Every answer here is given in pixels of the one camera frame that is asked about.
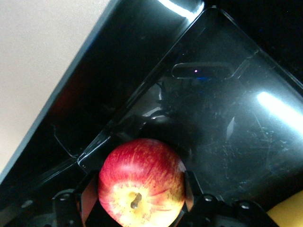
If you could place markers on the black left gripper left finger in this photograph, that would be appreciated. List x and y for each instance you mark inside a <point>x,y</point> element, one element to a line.
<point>68,208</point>

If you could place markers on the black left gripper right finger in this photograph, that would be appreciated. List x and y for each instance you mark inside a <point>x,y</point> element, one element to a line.
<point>203,212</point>

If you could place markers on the red yellow apple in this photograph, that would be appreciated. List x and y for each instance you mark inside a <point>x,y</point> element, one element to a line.
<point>142,170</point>

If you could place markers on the yellow banana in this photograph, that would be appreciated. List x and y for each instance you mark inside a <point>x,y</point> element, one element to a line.
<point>291,210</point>

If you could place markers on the black plastic box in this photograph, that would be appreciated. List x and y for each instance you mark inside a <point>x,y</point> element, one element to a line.
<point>213,118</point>

